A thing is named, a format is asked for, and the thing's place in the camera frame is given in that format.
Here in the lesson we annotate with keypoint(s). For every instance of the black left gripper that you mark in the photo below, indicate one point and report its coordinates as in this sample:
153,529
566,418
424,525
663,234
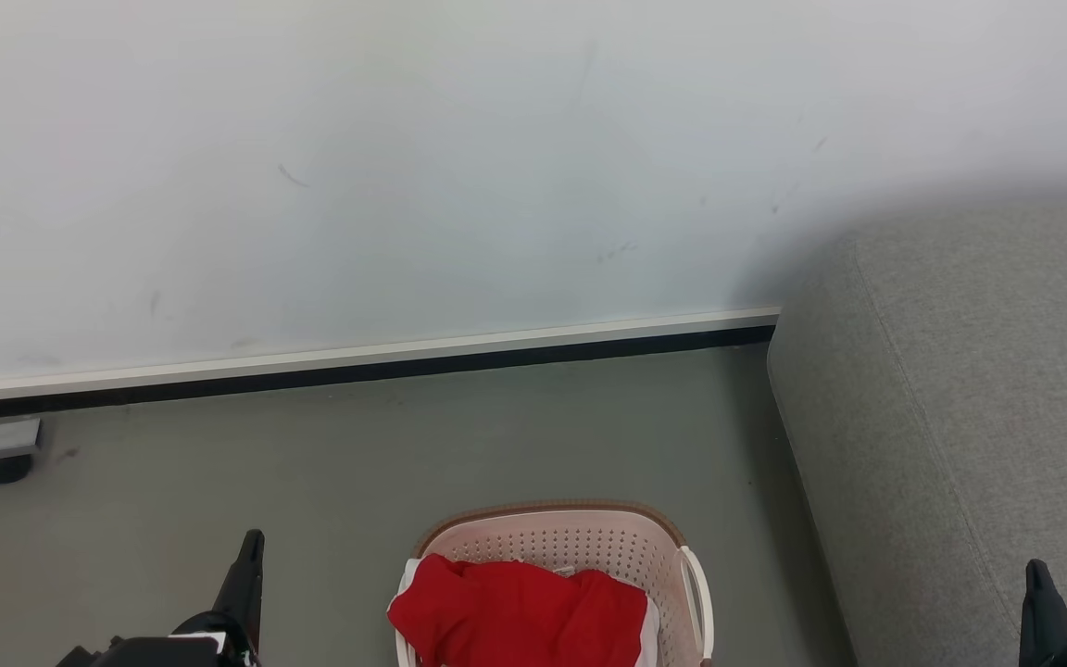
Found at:
158,651

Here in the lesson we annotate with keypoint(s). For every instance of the red jersey garment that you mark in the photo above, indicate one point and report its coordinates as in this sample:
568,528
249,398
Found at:
515,616

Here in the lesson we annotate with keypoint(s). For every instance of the grey fabric sofa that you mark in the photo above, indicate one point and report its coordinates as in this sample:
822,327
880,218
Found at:
960,417

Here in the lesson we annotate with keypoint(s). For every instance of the white and black baseboard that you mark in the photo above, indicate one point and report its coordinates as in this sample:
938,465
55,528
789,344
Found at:
357,359

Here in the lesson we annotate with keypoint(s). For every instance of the black caster wheel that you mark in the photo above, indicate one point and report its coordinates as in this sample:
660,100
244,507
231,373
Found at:
2,469

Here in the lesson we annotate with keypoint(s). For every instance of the pink perforated laundry basket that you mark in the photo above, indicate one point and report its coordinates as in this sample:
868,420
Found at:
589,542

